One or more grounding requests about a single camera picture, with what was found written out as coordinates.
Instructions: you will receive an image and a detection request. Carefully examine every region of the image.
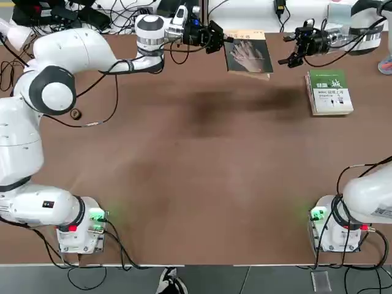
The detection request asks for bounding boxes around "clear plastic pen cup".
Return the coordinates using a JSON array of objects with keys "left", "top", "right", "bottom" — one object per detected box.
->
[{"left": 378, "top": 50, "right": 392, "bottom": 76}]

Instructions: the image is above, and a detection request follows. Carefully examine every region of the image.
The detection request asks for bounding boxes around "white bench table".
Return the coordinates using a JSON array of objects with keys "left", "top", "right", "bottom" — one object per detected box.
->
[
  {"left": 9, "top": 0, "right": 200, "bottom": 34},
  {"left": 208, "top": 0, "right": 392, "bottom": 34}
]

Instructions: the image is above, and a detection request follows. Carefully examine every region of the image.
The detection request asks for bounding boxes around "black flat device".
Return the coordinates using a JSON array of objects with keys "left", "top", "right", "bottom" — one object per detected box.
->
[{"left": 50, "top": 6, "right": 111, "bottom": 31}]

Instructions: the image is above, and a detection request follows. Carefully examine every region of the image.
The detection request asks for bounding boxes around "grey floor plate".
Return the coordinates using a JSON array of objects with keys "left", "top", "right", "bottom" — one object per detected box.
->
[{"left": 311, "top": 270, "right": 332, "bottom": 292}]

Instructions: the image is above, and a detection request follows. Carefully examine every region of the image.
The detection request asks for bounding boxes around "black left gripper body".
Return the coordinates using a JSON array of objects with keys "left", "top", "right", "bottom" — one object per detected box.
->
[{"left": 183, "top": 24, "right": 211, "bottom": 47}]

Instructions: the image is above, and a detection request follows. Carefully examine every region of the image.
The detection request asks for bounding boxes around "pale green sheet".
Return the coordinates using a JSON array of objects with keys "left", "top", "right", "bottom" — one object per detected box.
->
[{"left": 326, "top": 2, "right": 353, "bottom": 30}]

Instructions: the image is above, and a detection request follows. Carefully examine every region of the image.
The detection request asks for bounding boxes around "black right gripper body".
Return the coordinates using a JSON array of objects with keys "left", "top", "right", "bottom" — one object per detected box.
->
[{"left": 303, "top": 28, "right": 330, "bottom": 57}]

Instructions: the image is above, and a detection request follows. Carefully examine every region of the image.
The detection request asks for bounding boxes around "black adapter cable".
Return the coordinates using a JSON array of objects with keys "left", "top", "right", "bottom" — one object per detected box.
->
[{"left": 277, "top": 13, "right": 290, "bottom": 33}]

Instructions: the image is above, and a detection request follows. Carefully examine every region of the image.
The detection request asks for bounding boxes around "aluminium frame post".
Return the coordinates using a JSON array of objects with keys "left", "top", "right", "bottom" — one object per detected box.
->
[{"left": 198, "top": 0, "right": 211, "bottom": 27}]

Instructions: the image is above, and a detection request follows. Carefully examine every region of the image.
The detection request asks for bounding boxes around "dark book with hands cover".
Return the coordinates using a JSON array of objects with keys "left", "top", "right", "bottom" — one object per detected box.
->
[{"left": 223, "top": 29, "right": 274, "bottom": 81}]

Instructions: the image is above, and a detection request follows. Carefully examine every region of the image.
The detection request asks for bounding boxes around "green and white book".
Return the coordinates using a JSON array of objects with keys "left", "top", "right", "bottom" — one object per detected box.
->
[{"left": 304, "top": 69, "right": 355, "bottom": 117}]

